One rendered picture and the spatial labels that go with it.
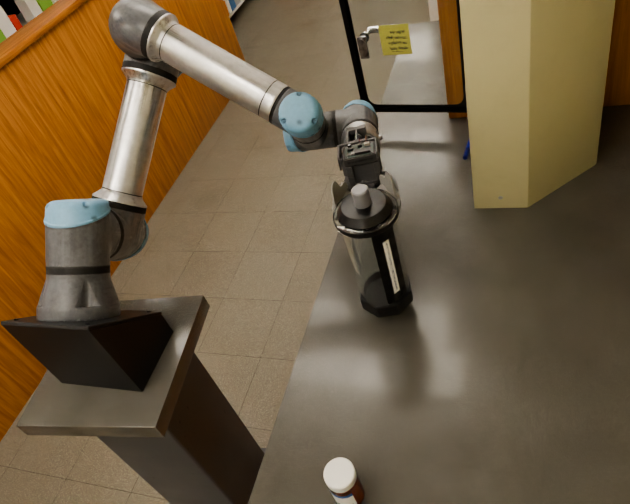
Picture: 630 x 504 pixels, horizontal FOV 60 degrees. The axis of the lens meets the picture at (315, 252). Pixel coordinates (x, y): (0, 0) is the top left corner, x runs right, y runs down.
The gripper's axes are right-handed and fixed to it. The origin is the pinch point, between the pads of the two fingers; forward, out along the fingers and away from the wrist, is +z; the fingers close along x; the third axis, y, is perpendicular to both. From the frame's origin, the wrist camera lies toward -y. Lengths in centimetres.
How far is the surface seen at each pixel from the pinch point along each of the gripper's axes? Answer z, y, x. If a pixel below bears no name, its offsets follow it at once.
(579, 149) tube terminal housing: -30, -14, 44
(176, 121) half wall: -241, -71, -126
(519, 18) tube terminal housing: -20.1, 19.5, 29.9
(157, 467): 7, -56, -62
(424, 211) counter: -28.1, -21.2, 10.2
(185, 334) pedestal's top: -3.1, -23.3, -43.5
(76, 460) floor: -36, -115, -136
